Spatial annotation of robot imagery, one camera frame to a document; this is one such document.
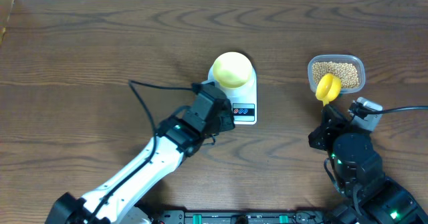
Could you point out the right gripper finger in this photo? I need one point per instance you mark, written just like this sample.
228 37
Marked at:
337 118
327 115

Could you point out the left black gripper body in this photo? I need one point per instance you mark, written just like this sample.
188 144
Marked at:
219 120

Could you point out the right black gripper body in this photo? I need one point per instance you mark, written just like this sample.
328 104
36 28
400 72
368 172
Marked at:
324 138

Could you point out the yellow plastic measuring scoop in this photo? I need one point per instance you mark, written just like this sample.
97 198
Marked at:
328 89

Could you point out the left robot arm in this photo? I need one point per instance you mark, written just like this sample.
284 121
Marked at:
175 139

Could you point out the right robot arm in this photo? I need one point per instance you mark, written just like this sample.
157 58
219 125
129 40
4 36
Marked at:
356 171

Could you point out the white digital kitchen scale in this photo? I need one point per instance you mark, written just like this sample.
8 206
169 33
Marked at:
243 99

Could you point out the pale yellow bowl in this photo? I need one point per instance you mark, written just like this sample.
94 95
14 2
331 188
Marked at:
232 69

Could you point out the soybeans in container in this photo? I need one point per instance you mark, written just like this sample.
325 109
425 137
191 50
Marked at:
345 71

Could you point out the clear plastic container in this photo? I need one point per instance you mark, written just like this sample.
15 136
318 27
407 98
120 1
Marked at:
342 59

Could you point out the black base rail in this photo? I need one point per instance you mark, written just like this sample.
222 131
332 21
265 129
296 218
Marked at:
183 216

